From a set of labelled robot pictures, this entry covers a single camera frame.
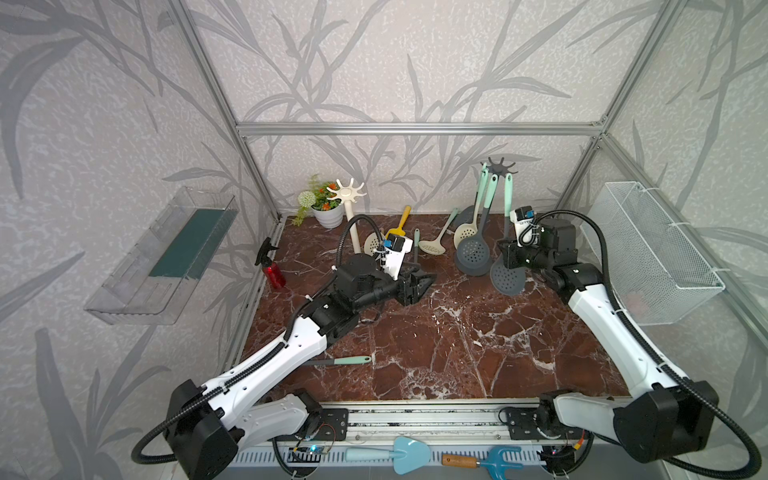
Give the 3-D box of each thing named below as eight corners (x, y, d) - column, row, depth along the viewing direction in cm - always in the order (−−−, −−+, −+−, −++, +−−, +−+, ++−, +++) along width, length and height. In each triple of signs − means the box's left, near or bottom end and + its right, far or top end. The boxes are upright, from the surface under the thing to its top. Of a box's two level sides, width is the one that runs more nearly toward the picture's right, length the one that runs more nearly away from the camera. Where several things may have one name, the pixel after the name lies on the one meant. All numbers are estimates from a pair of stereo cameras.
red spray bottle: (273, 288, 102) (253, 258, 88) (279, 269, 107) (261, 238, 93) (284, 288, 102) (265, 258, 88) (289, 269, 107) (273, 238, 93)
